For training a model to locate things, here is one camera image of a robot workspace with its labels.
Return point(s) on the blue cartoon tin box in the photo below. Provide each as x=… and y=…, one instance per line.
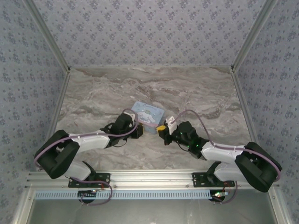
x=148, y=115

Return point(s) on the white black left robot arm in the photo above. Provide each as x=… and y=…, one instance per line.
x=91, y=141

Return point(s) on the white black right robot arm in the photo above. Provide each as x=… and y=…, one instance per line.
x=222, y=152

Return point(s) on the black circuit board with LED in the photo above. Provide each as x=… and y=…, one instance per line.
x=218, y=198
x=87, y=197

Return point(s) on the grey metal base tray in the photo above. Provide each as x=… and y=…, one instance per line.
x=151, y=214

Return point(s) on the aluminium mounting rail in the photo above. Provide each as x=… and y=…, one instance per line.
x=151, y=178

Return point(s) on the aluminium frame post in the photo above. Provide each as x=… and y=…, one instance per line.
x=48, y=35
x=252, y=35
x=245, y=112
x=60, y=102

